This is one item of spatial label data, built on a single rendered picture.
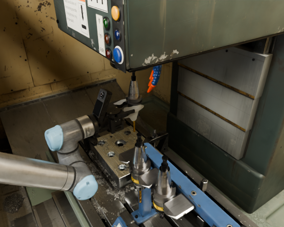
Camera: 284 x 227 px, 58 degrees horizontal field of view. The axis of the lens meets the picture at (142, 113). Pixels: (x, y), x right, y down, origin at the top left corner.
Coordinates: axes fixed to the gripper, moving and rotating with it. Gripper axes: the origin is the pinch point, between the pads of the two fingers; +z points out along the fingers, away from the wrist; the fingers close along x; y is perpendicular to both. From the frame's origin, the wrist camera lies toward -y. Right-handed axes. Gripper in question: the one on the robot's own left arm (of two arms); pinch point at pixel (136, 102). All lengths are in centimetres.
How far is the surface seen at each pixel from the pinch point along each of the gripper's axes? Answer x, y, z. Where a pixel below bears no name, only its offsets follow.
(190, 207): 45.4, 2.6, -17.4
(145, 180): 32.0, 2.7, -20.6
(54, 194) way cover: -25, 52, -33
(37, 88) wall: -102, 30, -11
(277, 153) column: 38, 26, 48
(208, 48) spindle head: 31.9, -29.2, -1.3
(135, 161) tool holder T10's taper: 26.9, -0.1, -20.4
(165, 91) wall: -77, 54, 87
